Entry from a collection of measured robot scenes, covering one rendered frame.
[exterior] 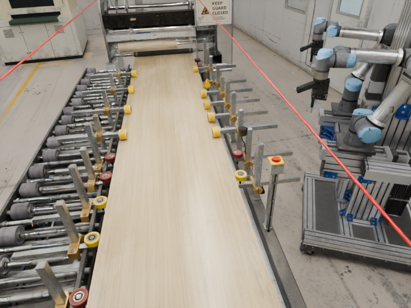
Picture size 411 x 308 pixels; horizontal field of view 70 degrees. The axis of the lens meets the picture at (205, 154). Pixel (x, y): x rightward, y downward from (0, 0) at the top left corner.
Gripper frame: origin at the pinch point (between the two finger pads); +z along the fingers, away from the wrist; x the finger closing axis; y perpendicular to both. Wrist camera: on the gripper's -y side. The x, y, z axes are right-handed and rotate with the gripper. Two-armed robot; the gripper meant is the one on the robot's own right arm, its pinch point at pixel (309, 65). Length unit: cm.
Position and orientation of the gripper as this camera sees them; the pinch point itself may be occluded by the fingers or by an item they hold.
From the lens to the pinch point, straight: 264.2
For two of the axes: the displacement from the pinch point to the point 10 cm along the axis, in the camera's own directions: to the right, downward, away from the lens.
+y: 9.6, 1.3, -2.4
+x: 2.8, -5.6, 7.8
